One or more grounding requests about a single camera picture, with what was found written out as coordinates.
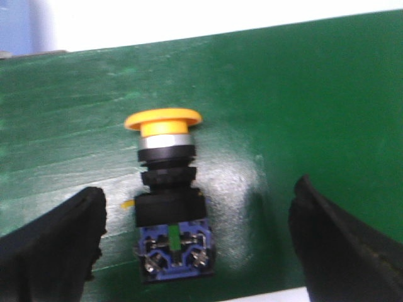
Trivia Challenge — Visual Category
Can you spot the yellow mushroom push button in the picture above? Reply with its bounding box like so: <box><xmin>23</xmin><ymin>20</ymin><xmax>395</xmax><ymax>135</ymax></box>
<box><xmin>124</xmin><ymin>108</ymin><xmax>215</xmax><ymax>284</ymax></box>

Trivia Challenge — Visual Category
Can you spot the green conveyor belt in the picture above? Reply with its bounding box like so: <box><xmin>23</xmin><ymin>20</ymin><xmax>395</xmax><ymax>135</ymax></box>
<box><xmin>1</xmin><ymin>10</ymin><xmax>402</xmax><ymax>301</ymax></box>

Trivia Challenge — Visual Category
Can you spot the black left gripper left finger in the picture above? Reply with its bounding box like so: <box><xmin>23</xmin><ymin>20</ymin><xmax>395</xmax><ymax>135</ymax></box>
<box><xmin>1</xmin><ymin>187</ymin><xmax>106</xmax><ymax>301</ymax></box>

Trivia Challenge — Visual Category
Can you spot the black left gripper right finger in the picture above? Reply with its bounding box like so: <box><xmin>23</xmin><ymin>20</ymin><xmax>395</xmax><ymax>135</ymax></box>
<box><xmin>288</xmin><ymin>176</ymin><xmax>402</xmax><ymax>301</ymax></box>

